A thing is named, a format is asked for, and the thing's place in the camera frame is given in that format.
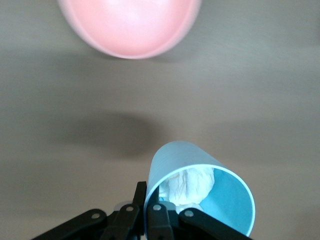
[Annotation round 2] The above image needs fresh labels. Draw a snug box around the pink bowl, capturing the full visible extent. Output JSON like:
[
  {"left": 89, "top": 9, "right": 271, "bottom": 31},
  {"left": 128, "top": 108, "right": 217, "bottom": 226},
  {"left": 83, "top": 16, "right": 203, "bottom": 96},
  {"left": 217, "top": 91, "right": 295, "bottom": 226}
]
[{"left": 56, "top": 0, "right": 203, "bottom": 60}]

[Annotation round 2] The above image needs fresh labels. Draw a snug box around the blue cup with white tissue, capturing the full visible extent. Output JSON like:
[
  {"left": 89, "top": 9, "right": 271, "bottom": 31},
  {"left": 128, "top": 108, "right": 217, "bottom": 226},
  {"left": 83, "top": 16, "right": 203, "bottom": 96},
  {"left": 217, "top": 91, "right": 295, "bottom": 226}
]
[{"left": 143, "top": 140, "right": 256, "bottom": 238}]

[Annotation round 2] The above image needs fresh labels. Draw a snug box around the crumpled white tissue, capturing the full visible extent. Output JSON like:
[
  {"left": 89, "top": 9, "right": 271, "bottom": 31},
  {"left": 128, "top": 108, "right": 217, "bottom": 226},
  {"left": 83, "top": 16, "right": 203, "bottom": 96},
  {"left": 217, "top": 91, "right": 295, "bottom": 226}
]
[{"left": 158, "top": 166, "right": 216, "bottom": 213}]

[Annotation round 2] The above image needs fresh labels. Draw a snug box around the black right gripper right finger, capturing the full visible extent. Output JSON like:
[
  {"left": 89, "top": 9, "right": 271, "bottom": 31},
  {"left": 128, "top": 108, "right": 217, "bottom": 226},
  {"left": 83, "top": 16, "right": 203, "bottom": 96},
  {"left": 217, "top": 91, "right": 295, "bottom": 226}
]
[{"left": 146, "top": 187, "right": 254, "bottom": 240}]

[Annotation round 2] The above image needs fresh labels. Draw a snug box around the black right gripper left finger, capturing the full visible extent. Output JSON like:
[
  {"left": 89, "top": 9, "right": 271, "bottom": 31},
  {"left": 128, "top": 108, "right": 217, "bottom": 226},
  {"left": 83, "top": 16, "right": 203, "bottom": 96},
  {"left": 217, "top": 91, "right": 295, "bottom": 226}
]
[{"left": 32, "top": 181, "right": 148, "bottom": 240}]

